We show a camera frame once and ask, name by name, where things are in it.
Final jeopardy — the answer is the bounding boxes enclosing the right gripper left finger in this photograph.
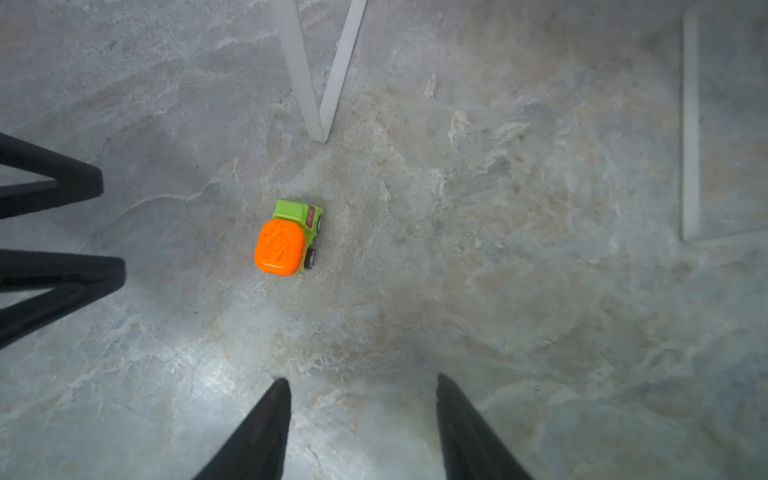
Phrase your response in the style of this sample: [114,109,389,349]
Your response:
[195,378,291,480]

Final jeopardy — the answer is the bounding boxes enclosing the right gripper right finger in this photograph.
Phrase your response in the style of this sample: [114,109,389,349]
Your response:
[436,373,533,480]

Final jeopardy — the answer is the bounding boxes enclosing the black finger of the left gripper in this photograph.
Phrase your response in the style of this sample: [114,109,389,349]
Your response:
[1,134,104,219]
[1,250,126,348]

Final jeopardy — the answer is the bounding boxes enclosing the wooden two-tier white-frame shelf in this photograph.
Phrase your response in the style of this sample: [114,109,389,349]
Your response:
[269,0,368,145]

